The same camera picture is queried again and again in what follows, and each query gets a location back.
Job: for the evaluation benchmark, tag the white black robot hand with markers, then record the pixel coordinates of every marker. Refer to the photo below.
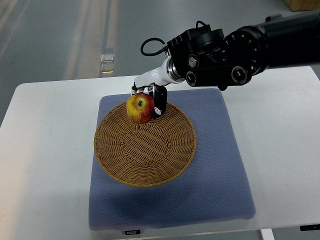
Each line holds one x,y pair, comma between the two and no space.
155,81

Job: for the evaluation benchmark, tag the red yellow apple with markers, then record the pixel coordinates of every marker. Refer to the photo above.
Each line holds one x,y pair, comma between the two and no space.
140,108

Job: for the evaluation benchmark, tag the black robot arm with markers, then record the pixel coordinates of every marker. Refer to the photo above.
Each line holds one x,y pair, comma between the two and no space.
208,58

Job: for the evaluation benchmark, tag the woven wicker basket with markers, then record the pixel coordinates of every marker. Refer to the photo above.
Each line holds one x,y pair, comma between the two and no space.
145,155

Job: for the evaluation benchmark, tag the metal floor plate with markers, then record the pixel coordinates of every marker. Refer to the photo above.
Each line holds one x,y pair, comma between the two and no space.
107,63

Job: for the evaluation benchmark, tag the blue quilted mat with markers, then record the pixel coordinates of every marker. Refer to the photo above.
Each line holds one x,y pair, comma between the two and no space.
213,188

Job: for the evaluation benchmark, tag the black label tag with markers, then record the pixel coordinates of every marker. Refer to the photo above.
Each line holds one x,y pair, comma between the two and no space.
132,232

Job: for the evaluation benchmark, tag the wooden box corner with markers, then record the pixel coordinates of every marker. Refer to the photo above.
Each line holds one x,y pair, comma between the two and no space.
302,5

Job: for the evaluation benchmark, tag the white table leg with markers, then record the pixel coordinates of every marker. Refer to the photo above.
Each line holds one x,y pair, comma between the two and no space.
267,234

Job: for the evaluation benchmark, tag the black table bracket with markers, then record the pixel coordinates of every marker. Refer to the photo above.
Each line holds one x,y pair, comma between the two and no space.
311,227

